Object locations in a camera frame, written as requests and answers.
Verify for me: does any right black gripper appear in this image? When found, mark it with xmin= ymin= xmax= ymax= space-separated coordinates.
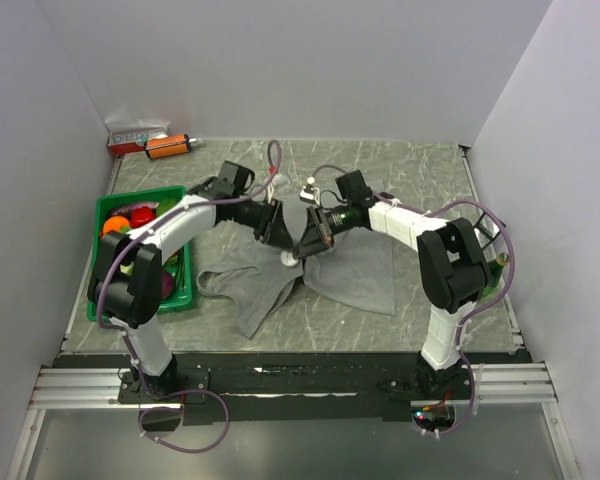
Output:
xmin=293 ymin=204 xmax=354 ymax=261

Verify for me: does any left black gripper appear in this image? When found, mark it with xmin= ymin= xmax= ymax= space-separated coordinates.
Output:
xmin=232 ymin=195 xmax=297 ymax=252

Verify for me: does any white round garment tag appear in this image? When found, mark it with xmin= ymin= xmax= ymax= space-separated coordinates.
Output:
xmin=280 ymin=251 xmax=299 ymax=267

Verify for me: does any grey garment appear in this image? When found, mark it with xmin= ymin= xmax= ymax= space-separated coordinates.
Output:
xmin=196 ymin=228 xmax=396 ymax=339

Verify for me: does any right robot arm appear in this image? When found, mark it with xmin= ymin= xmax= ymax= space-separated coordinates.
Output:
xmin=292 ymin=170 xmax=491 ymax=399

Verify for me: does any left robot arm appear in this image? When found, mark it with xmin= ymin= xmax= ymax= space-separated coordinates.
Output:
xmin=88 ymin=161 xmax=294 ymax=402

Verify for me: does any green lettuce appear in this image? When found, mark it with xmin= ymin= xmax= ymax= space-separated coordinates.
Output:
xmin=163 ymin=252 xmax=180 ymax=270

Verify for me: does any green bell pepper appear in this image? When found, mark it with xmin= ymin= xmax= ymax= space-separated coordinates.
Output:
xmin=155 ymin=198 xmax=179 ymax=217

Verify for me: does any green plastic crate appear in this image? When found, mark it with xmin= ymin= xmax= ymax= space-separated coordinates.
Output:
xmin=91 ymin=186 xmax=195 ymax=314

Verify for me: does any purple cabbage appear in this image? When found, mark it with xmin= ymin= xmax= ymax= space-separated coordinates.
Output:
xmin=161 ymin=270 xmax=176 ymax=300

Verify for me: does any red bell pepper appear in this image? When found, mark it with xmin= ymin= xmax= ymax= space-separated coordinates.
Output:
xmin=129 ymin=206 xmax=156 ymax=229

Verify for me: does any orange cylinder tool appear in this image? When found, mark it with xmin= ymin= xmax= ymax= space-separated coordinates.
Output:
xmin=143 ymin=134 xmax=204 ymax=160

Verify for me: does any purple eggplant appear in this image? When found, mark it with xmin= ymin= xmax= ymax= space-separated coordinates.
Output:
xmin=107 ymin=201 xmax=159 ymax=217

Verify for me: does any orange fruit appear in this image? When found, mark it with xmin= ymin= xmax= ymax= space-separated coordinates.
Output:
xmin=101 ymin=215 xmax=132 ymax=236

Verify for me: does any red white box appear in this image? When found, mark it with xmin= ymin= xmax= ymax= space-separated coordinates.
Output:
xmin=107 ymin=127 xmax=169 ymax=157

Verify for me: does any green yellow round object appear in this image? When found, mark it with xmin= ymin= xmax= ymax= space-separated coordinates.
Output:
xmin=482 ymin=252 xmax=510 ymax=297

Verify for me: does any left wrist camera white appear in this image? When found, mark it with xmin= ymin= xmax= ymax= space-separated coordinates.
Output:
xmin=264 ymin=172 xmax=288 ymax=203

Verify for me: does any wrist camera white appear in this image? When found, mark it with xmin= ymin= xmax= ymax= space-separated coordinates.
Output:
xmin=264 ymin=172 xmax=288 ymax=203
xmin=299 ymin=176 xmax=321 ymax=206

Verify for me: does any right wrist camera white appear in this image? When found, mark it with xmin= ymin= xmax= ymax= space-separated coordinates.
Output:
xmin=299 ymin=176 xmax=321 ymax=206

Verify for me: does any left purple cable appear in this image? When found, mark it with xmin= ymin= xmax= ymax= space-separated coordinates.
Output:
xmin=97 ymin=139 xmax=283 ymax=454

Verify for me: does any purple cable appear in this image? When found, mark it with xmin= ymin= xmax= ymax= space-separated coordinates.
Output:
xmin=309 ymin=164 xmax=516 ymax=441
xmin=97 ymin=139 xmax=283 ymax=454

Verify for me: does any black square frame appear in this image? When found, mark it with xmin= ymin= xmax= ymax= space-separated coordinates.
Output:
xmin=473 ymin=212 xmax=501 ymax=250

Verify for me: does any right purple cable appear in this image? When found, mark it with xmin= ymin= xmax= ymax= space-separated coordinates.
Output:
xmin=309 ymin=164 xmax=516 ymax=441

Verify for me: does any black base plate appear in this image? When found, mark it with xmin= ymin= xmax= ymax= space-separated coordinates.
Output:
xmin=117 ymin=351 xmax=534 ymax=427

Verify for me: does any aluminium rail frame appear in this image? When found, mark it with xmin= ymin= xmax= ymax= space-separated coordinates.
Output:
xmin=7 ymin=353 xmax=582 ymax=479

